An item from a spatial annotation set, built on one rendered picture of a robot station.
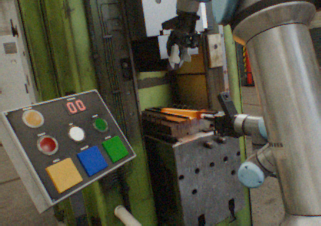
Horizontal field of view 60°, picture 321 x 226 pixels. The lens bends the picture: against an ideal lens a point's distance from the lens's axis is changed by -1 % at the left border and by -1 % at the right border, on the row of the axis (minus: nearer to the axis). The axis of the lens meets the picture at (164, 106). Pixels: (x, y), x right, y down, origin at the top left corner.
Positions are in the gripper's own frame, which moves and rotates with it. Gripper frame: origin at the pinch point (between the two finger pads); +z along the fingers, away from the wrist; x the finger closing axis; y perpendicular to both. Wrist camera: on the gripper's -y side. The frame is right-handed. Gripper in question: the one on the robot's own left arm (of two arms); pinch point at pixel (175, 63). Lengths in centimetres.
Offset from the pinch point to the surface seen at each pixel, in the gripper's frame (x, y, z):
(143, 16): -2.7, -21.3, -11.5
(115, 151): -29.9, 14.2, 19.9
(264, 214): 92, 17, 132
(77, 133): -40.3, 9.2, 12.6
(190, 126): 12.3, 1.6, 32.5
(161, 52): 2.9, -14.2, 1.6
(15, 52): -12, -507, 203
